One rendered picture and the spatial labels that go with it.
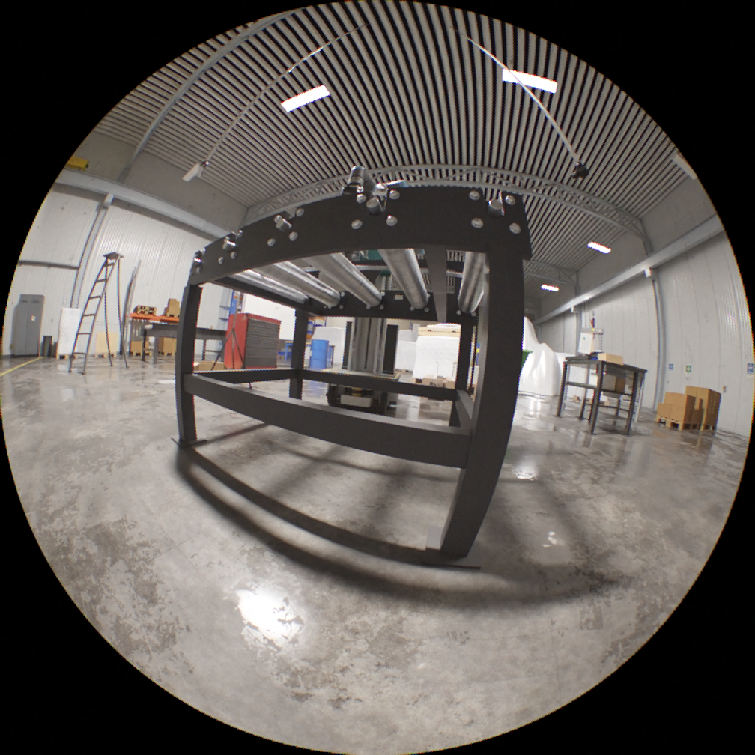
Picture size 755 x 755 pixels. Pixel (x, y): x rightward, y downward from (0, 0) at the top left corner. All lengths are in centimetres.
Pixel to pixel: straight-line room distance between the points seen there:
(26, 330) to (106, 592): 994
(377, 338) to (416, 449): 177
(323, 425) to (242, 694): 61
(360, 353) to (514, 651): 226
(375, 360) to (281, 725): 227
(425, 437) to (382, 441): 10
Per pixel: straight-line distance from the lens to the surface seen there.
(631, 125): 1037
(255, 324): 330
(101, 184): 1138
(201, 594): 58
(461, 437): 47
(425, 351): 484
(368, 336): 223
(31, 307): 1040
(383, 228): 58
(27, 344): 1036
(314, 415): 55
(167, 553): 67
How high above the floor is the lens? 47
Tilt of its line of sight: 5 degrees down
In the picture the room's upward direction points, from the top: 6 degrees clockwise
